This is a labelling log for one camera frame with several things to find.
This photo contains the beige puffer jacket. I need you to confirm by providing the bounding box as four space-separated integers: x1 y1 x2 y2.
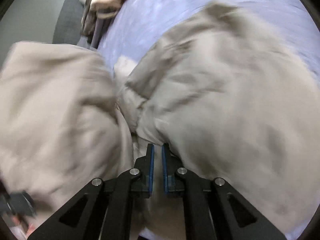
1 1 319 239

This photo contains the person's left hand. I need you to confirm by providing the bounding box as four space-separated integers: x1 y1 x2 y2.
10 216 36 240

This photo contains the grey quilted headboard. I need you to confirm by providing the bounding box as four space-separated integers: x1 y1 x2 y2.
52 0 84 45

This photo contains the grey bed sheet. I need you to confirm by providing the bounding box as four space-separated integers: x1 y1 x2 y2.
77 18 113 50

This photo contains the lavender embossed fleece blanket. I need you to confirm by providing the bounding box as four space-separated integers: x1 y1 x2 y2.
96 0 320 240

